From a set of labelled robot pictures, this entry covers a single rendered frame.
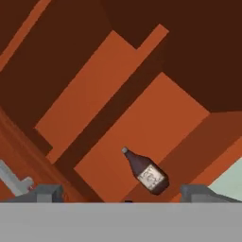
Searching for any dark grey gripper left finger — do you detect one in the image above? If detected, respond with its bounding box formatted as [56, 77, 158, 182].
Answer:
[4, 184, 64, 203]

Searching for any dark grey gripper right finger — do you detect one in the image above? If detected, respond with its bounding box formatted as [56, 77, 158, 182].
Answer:
[180, 183, 241, 203]

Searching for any grey metal door handle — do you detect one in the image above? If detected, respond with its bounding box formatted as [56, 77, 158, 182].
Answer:
[0, 159, 34, 197]

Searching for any brown wooden open cabinet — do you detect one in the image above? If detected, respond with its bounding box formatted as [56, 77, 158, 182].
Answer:
[0, 0, 242, 203]

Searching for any dark brown labelled bottle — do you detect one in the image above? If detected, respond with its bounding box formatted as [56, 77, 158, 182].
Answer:
[121, 146, 170, 197]

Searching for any brown wooden cabinet door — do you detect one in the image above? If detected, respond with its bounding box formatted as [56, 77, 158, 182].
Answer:
[0, 106, 104, 203]

